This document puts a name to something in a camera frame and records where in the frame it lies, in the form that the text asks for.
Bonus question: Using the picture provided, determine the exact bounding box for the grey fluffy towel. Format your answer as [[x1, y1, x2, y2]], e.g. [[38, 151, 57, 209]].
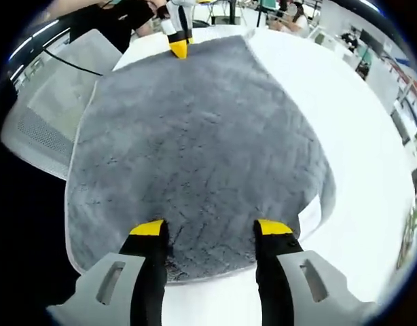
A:
[[63, 33, 338, 283]]

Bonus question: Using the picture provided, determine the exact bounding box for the grey mesh office chair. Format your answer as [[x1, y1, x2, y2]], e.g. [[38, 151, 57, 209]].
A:
[[0, 28, 124, 181]]

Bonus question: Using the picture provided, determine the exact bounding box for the black monitor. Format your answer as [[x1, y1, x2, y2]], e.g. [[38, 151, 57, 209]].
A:
[[359, 28, 383, 52]]

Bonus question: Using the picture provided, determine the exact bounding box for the black cable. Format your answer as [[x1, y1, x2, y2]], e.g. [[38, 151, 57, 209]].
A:
[[41, 46, 105, 77]]

